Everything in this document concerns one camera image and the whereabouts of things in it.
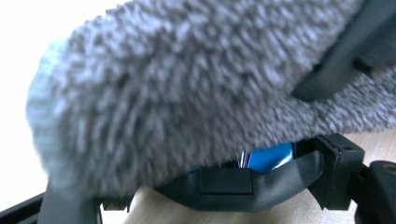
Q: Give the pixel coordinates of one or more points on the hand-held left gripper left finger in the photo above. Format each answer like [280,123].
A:
[68,208]

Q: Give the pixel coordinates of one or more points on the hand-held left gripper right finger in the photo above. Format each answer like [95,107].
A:
[342,174]

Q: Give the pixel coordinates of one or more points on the blue and black toy car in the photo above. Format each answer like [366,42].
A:
[271,157]

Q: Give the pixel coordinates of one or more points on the grey fuzzy sock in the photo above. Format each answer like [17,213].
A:
[155,93]

